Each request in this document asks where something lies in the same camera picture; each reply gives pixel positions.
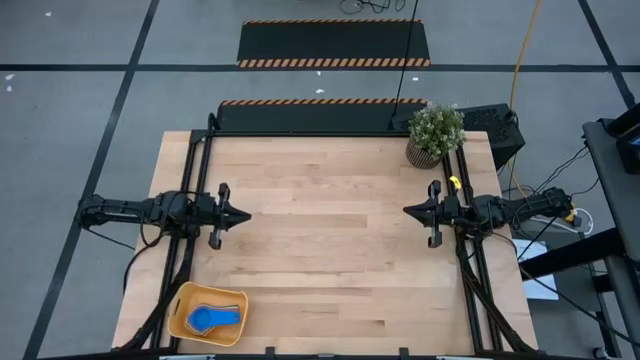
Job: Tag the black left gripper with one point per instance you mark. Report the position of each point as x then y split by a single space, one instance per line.
212 215

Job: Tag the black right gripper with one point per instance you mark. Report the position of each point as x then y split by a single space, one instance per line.
440 215

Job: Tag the yellow plastic basket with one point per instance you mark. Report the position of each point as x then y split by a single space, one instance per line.
207 315

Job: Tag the blue measuring cup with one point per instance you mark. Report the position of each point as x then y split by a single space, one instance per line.
210 317

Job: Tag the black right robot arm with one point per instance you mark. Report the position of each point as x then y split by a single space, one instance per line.
520 210

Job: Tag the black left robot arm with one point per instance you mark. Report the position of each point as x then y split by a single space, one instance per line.
135 212

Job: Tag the yellow tag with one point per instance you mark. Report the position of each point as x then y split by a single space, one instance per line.
455 182

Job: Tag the potted plant in striped pot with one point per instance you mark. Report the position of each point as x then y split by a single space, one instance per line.
435 132

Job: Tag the black computer case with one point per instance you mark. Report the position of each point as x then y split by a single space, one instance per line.
495 127

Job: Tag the white paper sheet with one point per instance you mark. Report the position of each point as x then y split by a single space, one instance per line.
542 292

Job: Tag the yellow power plug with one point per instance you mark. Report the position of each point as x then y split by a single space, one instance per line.
571 216

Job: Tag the large black hazard-striped floor mat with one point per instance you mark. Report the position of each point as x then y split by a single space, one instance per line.
332 42

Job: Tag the grey side table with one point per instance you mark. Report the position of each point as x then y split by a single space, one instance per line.
615 210

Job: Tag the black device on side table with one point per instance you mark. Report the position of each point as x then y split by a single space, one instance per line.
631 150

